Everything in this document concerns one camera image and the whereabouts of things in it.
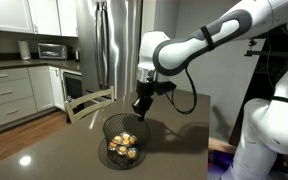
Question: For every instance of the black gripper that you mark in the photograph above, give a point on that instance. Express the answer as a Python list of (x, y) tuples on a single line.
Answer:
[(144, 99)]

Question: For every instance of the gold candy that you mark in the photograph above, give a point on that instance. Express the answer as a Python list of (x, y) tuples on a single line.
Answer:
[(132, 153), (118, 139), (121, 150), (129, 139)]

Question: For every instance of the black wire mesh basket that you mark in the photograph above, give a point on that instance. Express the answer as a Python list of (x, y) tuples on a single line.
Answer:
[(119, 124)]

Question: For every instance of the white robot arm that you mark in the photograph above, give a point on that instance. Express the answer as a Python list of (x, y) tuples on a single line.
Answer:
[(264, 133)]

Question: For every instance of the stainless steel refrigerator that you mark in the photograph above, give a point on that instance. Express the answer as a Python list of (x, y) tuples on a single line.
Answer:
[(109, 39)]

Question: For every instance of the silver toaster oven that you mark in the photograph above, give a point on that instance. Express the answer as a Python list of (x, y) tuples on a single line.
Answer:
[(52, 51)]

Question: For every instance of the white lower kitchen cabinets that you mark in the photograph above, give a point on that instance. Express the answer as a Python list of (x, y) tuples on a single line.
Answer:
[(25, 91)]

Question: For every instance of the white kitchen cabinets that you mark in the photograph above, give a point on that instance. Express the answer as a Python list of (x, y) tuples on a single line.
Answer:
[(25, 91), (43, 17)]

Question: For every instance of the white paper towel roll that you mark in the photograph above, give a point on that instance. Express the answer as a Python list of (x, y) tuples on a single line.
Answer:
[(24, 50)]

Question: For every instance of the white upper kitchen cabinets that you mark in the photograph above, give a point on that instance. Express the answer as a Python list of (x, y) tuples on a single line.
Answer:
[(43, 17)]

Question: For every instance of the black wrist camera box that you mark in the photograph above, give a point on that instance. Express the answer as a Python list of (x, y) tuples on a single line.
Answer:
[(162, 88)]

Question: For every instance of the black camera on stand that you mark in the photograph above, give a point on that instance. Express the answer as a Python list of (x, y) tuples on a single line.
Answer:
[(275, 45)]

